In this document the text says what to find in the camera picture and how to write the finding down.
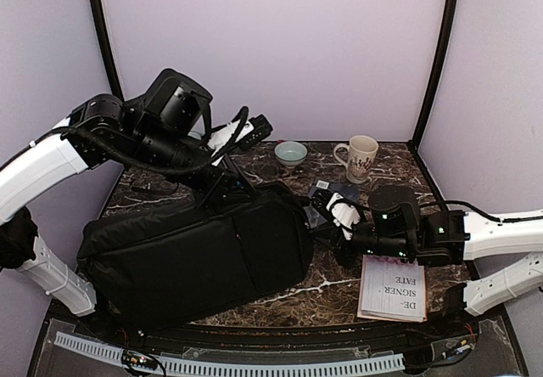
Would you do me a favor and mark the black frame post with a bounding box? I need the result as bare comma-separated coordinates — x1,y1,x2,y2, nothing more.
408,0,457,151
89,0,124,99

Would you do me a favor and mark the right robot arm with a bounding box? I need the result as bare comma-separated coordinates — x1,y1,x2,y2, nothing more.
324,186,542,338

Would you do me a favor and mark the white book with pink flowers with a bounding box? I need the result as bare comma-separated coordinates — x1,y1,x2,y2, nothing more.
357,256,427,323

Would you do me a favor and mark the pale green bowl centre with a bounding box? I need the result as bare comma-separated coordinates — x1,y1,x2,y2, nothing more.
274,141,308,168

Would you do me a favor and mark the black right frame post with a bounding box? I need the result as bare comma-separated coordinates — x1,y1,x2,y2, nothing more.
408,0,457,151

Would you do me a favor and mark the black left frame post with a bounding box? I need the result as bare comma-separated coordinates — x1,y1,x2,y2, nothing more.
89,0,124,99

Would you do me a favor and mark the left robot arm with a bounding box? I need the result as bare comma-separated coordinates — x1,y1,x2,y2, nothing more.
1,69,272,340

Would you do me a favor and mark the black student backpack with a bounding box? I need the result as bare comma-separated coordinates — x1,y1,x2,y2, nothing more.
77,182,314,330

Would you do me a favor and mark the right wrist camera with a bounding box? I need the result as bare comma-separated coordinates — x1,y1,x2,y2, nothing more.
313,191,367,240

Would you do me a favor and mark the cream floral mug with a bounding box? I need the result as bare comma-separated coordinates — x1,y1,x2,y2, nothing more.
333,135,379,184

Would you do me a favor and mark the white slotted cable duct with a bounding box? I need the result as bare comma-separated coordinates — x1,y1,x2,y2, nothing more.
53,332,405,376

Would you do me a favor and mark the dark blue wrapped book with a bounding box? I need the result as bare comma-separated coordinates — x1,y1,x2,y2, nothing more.
305,179,361,228

